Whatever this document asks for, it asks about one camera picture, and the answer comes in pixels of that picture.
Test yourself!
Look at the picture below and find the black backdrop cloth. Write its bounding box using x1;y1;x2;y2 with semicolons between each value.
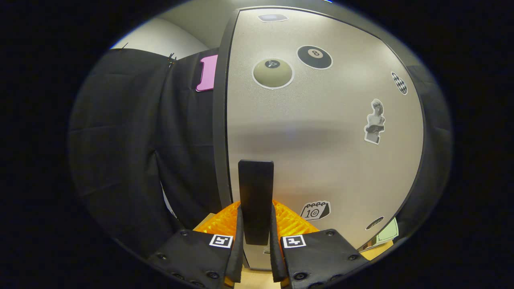
67;47;453;257

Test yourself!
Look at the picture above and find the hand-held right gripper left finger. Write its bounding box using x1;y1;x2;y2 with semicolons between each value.
147;201;244;289

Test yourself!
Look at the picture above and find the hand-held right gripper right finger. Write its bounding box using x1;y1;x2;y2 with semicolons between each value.
269;199;370;289

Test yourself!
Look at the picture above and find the beige cabinet door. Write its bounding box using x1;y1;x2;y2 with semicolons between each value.
227;7;425;270

